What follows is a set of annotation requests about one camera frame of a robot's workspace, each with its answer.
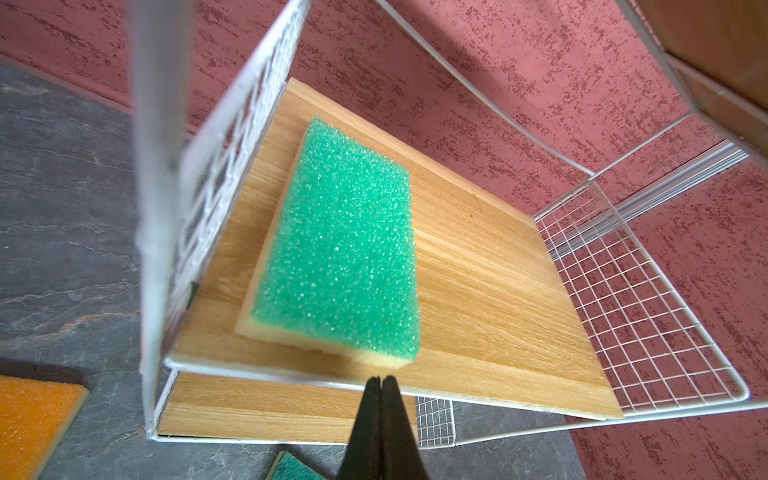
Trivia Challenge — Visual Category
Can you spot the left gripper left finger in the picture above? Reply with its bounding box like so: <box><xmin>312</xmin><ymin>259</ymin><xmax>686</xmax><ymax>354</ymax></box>
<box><xmin>337</xmin><ymin>377</ymin><xmax>382</xmax><ymax>480</ymax></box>

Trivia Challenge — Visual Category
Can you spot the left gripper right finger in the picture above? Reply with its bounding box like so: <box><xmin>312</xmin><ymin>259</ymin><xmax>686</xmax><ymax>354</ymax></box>
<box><xmin>380</xmin><ymin>376</ymin><xmax>428</xmax><ymax>480</ymax></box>

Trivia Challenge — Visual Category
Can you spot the bright green sponge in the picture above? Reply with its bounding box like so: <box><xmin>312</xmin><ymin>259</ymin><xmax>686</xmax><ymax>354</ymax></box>
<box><xmin>235</xmin><ymin>118</ymin><xmax>421</xmax><ymax>369</ymax></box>

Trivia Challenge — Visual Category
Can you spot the white wire shelf rack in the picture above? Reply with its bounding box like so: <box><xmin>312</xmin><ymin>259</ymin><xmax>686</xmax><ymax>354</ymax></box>
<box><xmin>135</xmin><ymin>1</ymin><xmax>767</xmax><ymax>443</ymax></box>

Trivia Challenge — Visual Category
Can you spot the bottom wooden shelf board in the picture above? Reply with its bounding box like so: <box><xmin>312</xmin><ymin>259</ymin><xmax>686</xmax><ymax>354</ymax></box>
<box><xmin>157</xmin><ymin>371</ymin><xmax>420</xmax><ymax>445</ymax></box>

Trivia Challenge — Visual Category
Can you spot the wooden shelf board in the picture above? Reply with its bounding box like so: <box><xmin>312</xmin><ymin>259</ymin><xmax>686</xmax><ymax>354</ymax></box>
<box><xmin>166</xmin><ymin>79</ymin><xmax>622</xmax><ymax>420</ymax></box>
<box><xmin>157</xmin><ymin>371</ymin><xmax>420</xmax><ymax>445</ymax></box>
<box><xmin>636</xmin><ymin>1</ymin><xmax>767</xmax><ymax>159</ymax></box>

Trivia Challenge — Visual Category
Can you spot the middle wooden shelf board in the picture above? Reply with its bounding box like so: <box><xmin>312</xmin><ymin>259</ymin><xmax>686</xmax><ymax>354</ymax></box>
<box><xmin>166</xmin><ymin>79</ymin><xmax>622</xmax><ymax>420</ymax></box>

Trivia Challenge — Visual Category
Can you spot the top wooden shelf board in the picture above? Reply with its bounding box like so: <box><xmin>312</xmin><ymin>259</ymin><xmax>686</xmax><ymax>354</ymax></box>
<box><xmin>636</xmin><ymin>1</ymin><xmax>767</xmax><ymax>159</ymax></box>

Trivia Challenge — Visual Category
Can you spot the dark green sponge top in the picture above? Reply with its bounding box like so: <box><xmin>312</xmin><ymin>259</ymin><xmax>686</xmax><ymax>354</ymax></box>
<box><xmin>265</xmin><ymin>451</ymin><xmax>325</xmax><ymax>480</ymax></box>

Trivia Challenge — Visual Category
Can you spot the orange sponge upper left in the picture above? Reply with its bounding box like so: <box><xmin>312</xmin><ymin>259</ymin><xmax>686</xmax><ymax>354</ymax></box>
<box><xmin>1</xmin><ymin>376</ymin><xmax>89</xmax><ymax>479</ymax></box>

